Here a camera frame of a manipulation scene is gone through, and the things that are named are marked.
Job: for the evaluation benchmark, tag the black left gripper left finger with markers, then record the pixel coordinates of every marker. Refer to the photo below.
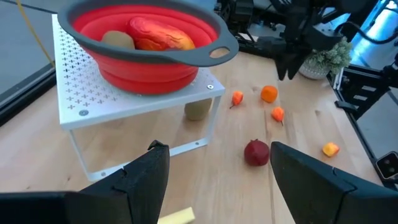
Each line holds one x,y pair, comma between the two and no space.
130,199

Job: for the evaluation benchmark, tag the white perforated metal shelf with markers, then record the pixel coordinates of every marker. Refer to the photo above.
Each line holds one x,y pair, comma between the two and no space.
93,96

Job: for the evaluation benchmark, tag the red collapsible bowl grey rim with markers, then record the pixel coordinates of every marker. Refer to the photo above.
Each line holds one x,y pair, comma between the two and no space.
149,74

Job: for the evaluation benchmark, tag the grey depth camera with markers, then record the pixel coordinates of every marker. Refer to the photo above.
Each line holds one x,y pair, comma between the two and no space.
388,165

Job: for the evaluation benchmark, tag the dark red pomegranate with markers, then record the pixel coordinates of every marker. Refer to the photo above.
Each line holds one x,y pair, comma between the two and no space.
256,153

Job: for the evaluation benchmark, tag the orange tangerine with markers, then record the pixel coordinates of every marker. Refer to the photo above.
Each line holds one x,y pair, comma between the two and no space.
269,94

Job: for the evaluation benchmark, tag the brown kiwi fruit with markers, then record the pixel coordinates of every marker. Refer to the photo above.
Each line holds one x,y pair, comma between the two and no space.
197,110

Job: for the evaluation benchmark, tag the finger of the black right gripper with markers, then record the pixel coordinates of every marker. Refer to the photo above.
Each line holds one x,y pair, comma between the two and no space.
282,67
296,63

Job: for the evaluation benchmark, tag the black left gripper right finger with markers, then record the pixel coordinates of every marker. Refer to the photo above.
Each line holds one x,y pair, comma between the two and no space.
311,193

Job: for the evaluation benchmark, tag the red yellow mango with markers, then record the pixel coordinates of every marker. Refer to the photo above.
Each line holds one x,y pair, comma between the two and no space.
158,35

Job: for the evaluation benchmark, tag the orange yellow pepper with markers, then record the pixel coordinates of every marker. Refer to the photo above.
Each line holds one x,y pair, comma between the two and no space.
330,149

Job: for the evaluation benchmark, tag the yellow-green mango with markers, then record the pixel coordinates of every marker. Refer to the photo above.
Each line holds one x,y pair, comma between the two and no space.
118,40

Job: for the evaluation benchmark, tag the small orange pepper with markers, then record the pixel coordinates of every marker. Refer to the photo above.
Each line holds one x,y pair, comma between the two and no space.
277,113
237,97

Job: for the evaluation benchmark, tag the green potted plant white pot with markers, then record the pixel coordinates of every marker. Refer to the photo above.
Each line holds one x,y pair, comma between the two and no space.
329,57

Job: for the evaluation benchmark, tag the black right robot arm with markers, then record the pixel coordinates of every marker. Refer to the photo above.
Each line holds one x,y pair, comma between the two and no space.
311,7

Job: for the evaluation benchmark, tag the small pale yellow piece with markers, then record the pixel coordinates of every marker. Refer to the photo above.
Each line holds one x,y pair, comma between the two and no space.
178,216

